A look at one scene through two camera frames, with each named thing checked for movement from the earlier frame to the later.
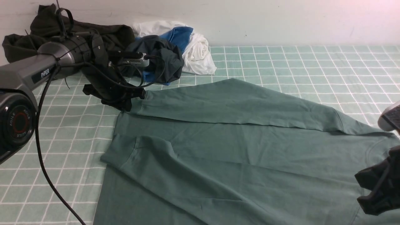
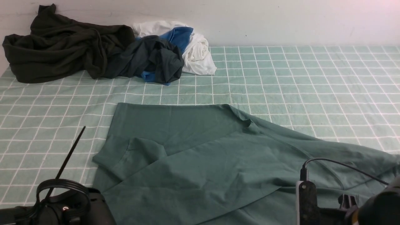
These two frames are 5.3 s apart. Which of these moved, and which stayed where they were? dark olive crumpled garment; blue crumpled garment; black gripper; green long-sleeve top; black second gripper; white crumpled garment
Moved: black second gripper; black gripper; green long-sleeve top
Stayed: white crumpled garment; dark olive crumpled garment; blue crumpled garment
